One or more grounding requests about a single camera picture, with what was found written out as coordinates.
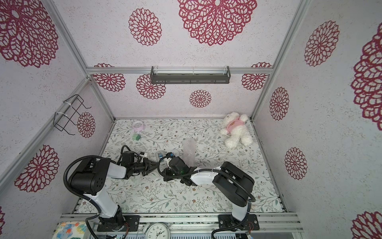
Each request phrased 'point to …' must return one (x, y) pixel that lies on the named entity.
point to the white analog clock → (156, 231)
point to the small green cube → (136, 137)
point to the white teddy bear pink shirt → (234, 129)
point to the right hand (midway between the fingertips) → (158, 173)
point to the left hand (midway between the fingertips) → (160, 165)
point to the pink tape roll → (138, 125)
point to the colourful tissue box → (71, 229)
